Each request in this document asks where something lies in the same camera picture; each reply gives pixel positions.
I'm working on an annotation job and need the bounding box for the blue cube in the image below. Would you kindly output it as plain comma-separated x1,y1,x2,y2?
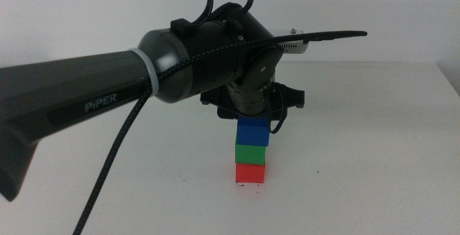
236,116,271,147

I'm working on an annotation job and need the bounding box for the green cube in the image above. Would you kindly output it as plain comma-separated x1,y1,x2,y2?
234,143,267,167

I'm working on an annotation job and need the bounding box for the red cube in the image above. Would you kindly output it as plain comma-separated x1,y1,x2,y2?
234,162,267,185

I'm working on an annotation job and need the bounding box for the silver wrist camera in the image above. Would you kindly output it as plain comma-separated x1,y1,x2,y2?
268,28,311,55

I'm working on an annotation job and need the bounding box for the white cable tie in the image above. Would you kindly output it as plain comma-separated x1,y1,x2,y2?
128,47,161,98

